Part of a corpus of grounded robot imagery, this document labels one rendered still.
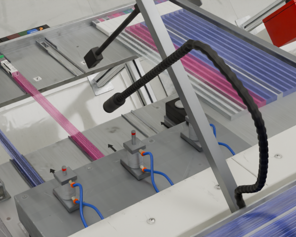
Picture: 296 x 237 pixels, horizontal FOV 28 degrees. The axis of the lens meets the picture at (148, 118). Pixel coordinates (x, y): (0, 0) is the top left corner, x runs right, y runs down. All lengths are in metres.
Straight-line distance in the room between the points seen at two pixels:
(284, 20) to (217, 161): 1.01
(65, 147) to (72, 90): 1.13
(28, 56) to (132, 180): 0.56
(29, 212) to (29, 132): 1.26
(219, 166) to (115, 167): 0.19
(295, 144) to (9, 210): 0.43
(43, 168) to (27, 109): 1.11
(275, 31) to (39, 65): 0.75
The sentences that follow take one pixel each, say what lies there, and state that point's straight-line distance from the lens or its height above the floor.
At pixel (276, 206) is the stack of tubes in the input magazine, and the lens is 0.65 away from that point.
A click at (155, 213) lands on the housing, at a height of 1.29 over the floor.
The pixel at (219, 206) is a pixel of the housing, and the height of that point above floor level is 1.31.
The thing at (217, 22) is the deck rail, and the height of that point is 0.87.
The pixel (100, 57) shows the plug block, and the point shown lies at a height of 1.14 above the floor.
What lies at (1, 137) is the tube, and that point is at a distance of 1.06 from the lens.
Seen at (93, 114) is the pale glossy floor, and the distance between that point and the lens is 2.14.
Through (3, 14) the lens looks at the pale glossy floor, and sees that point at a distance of 2.18.
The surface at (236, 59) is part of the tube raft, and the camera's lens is 1.23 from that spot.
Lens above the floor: 1.98
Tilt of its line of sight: 64 degrees down
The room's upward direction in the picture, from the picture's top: 59 degrees clockwise
